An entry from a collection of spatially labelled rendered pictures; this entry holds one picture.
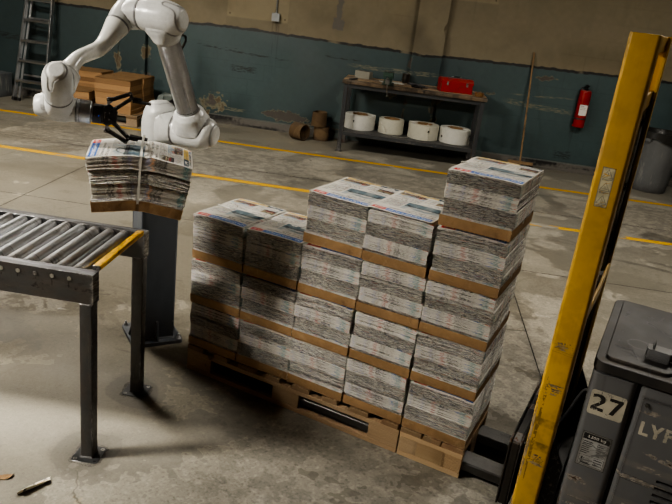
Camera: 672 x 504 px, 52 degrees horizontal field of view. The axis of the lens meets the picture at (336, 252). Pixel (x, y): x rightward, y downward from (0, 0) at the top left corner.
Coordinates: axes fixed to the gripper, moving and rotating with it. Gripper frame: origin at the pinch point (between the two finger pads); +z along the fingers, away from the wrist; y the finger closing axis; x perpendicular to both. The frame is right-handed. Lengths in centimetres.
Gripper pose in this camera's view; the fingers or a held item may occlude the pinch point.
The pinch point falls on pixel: (146, 120)
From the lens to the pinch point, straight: 289.2
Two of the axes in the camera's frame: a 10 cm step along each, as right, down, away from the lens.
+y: -2.0, 9.2, 3.5
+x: 2.1, 3.8, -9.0
